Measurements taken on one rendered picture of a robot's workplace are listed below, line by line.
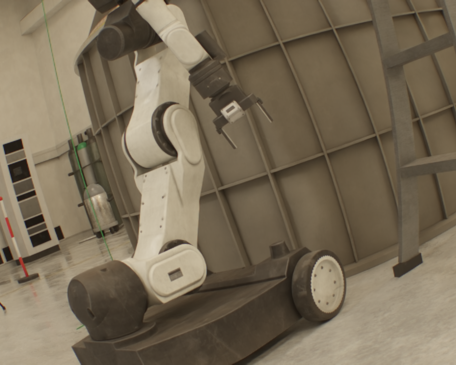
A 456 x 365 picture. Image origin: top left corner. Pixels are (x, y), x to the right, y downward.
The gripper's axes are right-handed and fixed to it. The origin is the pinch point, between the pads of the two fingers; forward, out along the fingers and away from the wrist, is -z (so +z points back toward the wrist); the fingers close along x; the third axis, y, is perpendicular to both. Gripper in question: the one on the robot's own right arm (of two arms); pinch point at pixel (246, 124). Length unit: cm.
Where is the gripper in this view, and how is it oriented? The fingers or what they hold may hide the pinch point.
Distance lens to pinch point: 166.9
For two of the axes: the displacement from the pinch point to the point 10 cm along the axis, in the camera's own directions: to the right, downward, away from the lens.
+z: -6.0, -7.9, -1.5
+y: -0.6, -1.4, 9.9
